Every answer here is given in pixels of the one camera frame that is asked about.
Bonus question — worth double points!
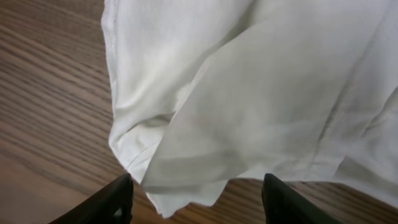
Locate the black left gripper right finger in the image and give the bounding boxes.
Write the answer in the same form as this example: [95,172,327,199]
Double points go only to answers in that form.
[262,174,341,224]

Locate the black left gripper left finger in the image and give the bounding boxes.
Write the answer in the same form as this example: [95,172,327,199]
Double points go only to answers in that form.
[50,174,134,224]

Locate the white t-shirt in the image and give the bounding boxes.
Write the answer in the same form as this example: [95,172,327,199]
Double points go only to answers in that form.
[101,0,397,218]

